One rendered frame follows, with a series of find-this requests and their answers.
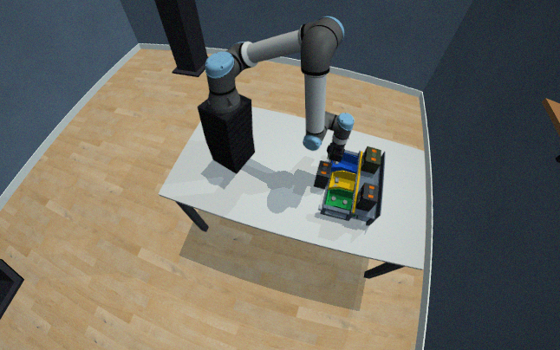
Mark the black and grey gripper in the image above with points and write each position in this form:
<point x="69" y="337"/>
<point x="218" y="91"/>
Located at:
<point x="335" y="155"/>

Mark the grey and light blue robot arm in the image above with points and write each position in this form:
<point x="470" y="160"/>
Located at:
<point x="319" y="44"/>

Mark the yellow open bin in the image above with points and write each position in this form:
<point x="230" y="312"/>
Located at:
<point x="346" y="180"/>

